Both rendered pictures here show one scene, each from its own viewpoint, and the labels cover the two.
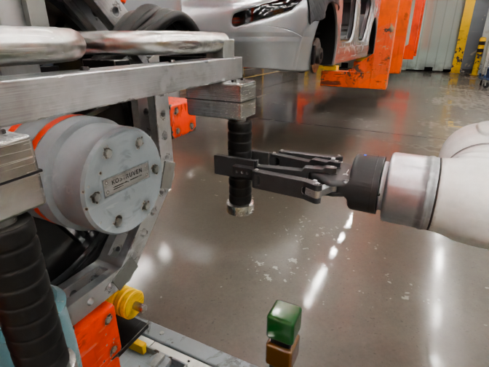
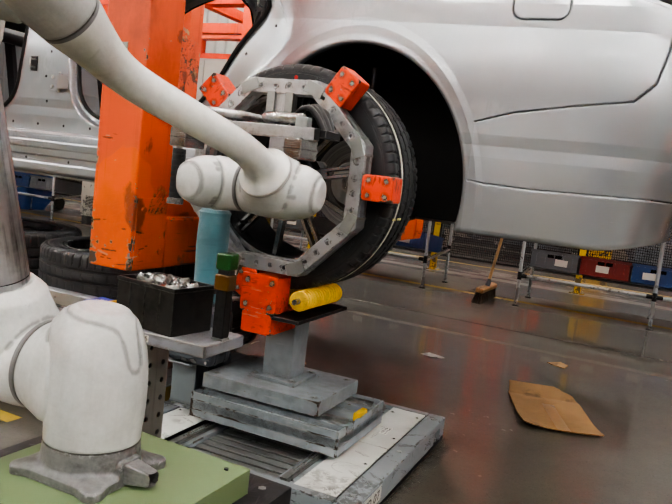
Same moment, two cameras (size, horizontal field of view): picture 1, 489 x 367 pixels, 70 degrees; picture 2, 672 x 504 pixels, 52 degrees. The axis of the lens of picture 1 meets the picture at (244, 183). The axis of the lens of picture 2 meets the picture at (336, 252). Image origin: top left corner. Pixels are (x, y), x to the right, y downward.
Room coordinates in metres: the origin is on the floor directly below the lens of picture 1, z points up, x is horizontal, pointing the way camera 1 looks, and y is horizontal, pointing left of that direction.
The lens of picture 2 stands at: (0.55, -1.70, 0.87)
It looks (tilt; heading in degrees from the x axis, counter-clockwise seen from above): 6 degrees down; 87
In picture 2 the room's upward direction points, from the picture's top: 7 degrees clockwise
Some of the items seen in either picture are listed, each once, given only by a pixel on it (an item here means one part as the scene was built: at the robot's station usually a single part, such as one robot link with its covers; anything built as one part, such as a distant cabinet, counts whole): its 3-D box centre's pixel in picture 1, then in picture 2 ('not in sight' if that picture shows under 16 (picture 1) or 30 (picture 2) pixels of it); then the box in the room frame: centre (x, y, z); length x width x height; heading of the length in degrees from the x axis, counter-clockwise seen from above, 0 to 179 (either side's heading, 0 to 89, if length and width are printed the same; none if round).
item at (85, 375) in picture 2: not in sight; (93, 369); (0.23, -0.59, 0.51); 0.18 x 0.16 x 0.22; 153
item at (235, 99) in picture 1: (221, 96); (300, 149); (0.52, 0.03, 0.93); 0.09 x 0.05 x 0.05; 64
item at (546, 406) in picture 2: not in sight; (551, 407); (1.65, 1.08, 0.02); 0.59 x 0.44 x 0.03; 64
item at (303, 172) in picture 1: (292, 177); not in sight; (0.44, -0.07, 0.83); 0.11 x 0.01 x 0.04; 75
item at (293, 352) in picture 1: (282, 348); (225, 282); (0.38, -0.06, 0.59); 0.04 x 0.04 x 0.04; 64
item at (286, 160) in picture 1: (303, 167); not in sight; (0.48, -0.09, 0.83); 0.11 x 0.01 x 0.04; 52
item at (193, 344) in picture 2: not in sight; (153, 329); (0.20, 0.03, 0.44); 0.43 x 0.17 x 0.03; 154
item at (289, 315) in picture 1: (284, 322); (227, 261); (0.38, -0.06, 0.64); 0.04 x 0.04 x 0.04; 64
